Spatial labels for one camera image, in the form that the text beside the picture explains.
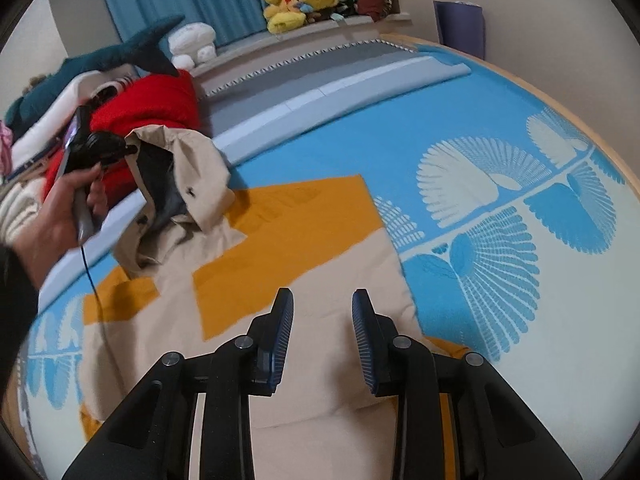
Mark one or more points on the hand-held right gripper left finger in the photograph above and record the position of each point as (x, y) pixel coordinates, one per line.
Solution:
(282, 335)

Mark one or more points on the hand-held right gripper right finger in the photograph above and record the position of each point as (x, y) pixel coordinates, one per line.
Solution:
(365, 340)

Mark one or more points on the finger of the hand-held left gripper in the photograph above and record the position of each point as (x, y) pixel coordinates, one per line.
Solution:
(129, 150)

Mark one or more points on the wooden bed frame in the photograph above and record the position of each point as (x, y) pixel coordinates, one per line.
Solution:
(565, 114)

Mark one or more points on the brown fuzzy plush toy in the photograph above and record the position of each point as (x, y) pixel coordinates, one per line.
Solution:
(35, 81)

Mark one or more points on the person's left hand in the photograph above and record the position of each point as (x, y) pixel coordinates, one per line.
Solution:
(50, 230)

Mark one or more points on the white and pink cloth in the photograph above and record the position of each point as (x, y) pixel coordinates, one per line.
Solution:
(4, 147)

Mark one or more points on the white folded quilt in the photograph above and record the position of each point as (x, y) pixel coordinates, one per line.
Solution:
(50, 115)

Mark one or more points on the white mushroom plush toy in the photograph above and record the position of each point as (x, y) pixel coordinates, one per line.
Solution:
(192, 42)

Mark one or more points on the teal shark plush toy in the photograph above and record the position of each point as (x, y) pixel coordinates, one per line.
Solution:
(100, 60)

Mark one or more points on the blue white printed bed sheet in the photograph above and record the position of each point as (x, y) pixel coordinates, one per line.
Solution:
(450, 125)

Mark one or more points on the red folded blanket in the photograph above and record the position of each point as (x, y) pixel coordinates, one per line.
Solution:
(150, 105)

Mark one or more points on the beige and mustard hooded coat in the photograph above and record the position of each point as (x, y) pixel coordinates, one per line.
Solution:
(310, 270)

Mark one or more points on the yellow duck plush toy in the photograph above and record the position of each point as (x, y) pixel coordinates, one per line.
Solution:
(282, 10)

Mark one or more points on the grey window ledge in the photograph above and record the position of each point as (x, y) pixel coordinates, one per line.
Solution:
(310, 35)

